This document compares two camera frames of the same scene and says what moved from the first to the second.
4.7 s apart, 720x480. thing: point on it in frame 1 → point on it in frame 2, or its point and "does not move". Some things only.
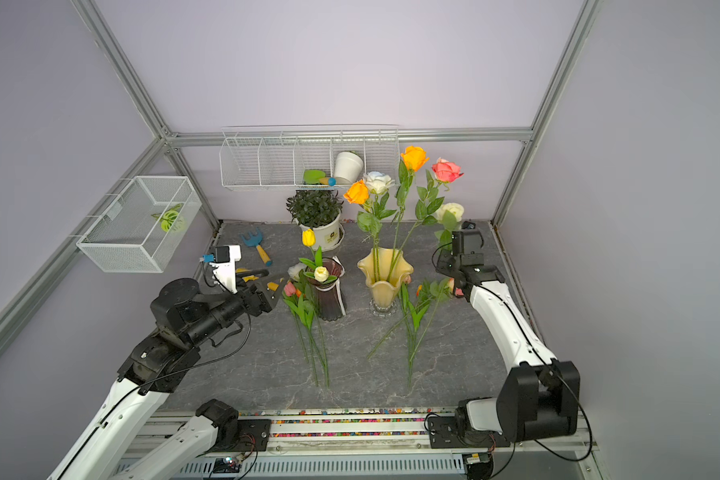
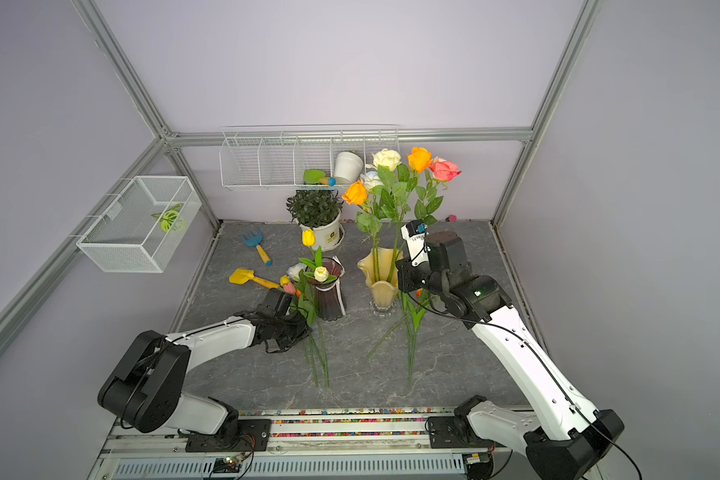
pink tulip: [298, 304] does not move
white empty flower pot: [348, 166] does not move
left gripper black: [257, 306] → [300, 333]
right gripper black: [453, 251] → [407, 270]
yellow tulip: [309, 240] does not move
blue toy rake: [254, 240] does not move
